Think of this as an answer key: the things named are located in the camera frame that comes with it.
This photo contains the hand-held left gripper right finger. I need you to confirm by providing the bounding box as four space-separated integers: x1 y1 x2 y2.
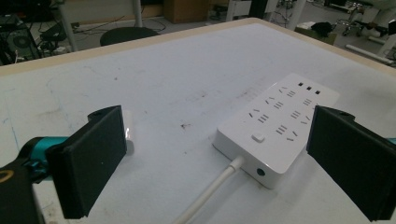
305 105 396 223

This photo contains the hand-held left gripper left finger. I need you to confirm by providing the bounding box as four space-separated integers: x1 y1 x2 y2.
46 105 128 220

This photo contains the chrome office chair base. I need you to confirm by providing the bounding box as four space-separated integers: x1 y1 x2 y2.
335 18 362 37

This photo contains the white power strip cable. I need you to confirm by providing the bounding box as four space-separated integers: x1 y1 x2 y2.
171 155 246 224

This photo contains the cardboard box with dark cloth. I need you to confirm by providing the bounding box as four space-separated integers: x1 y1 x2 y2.
293 21 338 47

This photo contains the white power strip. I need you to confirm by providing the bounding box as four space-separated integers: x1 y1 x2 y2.
212 72 341 190

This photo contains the white metal stand pole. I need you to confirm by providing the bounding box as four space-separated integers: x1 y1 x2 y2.
132 0 145 29
285 0 308 31
57 0 79 53

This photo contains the black round stool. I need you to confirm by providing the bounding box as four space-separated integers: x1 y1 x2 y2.
99 26 160 48

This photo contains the white tube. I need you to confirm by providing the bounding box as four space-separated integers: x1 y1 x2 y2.
345 43 395 66

